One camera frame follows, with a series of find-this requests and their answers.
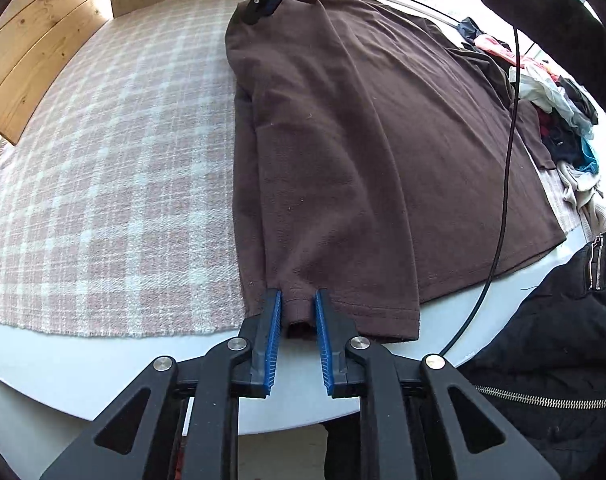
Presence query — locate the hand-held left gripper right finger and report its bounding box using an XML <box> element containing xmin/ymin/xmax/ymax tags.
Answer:
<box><xmin>314</xmin><ymin>288</ymin><xmax>561</xmax><ymax>480</ymax></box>

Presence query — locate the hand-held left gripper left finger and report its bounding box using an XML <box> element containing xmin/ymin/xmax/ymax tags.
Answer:
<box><xmin>40</xmin><ymin>288</ymin><xmax>284</xmax><ymax>480</ymax></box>

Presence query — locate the brown sweater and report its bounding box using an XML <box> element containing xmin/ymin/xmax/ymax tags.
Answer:
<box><xmin>225</xmin><ymin>0</ymin><xmax>568</xmax><ymax>345</ymax></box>

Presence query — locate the dark grey jacket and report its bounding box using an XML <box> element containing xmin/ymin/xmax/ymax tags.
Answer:
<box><xmin>457</xmin><ymin>16</ymin><xmax>490</xmax><ymax>47</ymax></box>

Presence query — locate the pink garment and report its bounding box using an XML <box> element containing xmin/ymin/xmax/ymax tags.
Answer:
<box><xmin>474</xmin><ymin>34</ymin><xmax>534</xmax><ymax>69</ymax></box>

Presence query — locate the black garment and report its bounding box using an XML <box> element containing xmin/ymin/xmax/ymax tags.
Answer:
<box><xmin>462</xmin><ymin>45</ymin><xmax>516</xmax><ymax>107</ymax></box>

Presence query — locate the pale grey garment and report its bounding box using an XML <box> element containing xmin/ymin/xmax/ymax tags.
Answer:
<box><xmin>519</xmin><ymin>65</ymin><xmax>598</xmax><ymax>138</ymax></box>

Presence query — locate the dark red garment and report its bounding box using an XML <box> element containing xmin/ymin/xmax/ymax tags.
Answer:
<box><xmin>537</xmin><ymin>109</ymin><xmax>584</xmax><ymax>167</ymax></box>

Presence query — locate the pink plaid blanket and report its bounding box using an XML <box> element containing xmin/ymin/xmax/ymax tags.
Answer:
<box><xmin>0</xmin><ymin>0</ymin><xmax>591</xmax><ymax>339</ymax></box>

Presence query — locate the pine wood panel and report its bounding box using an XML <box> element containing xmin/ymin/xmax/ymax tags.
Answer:
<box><xmin>0</xmin><ymin>0</ymin><xmax>110</xmax><ymax>147</ymax></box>

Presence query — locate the person's black zip jacket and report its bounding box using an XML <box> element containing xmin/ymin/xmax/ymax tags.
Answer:
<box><xmin>323</xmin><ymin>225</ymin><xmax>606</xmax><ymax>480</ymax></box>

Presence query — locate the light blue garment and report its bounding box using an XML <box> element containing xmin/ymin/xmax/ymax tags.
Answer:
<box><xmin>579</xmin><ymin>139</ymin><xmax>602</xmax><ymax>174</ymax></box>

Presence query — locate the beige garment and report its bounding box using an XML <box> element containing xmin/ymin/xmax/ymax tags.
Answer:
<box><xmin>557</xmin><ymin>160</ymin><xmax>606</xmax><ymax>242</ymax></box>

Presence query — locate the black cable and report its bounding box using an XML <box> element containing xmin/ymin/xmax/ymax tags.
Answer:
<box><xmin>437</xmin><ymin>25</ymin><xmax>522</xmax><ymax>357</ymax></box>

